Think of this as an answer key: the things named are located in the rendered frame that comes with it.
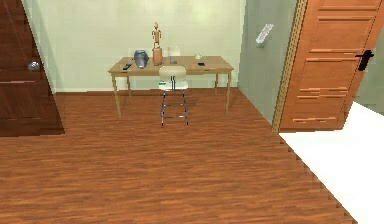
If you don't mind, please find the white chair with metal legs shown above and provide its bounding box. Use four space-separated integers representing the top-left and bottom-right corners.
158 65 190 127

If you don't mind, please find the light wooden table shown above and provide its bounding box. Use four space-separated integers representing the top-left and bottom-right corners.
107 55 235 119

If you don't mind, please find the brown wooden figure statue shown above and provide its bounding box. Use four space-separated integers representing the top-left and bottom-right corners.
151 21 164 67

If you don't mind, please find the grey blue vase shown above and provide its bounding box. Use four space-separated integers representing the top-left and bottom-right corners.
133 49 150 70

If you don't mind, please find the orange wooden door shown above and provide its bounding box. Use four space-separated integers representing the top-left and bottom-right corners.
278 0 384 131

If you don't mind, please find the dark brown wooden door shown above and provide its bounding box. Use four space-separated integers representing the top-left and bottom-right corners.
0 0 66 138

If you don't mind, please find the white wall light switch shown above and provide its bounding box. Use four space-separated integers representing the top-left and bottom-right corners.
255 23 275 45

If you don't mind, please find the black door handle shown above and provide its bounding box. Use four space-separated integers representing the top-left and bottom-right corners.
355 49 375 72

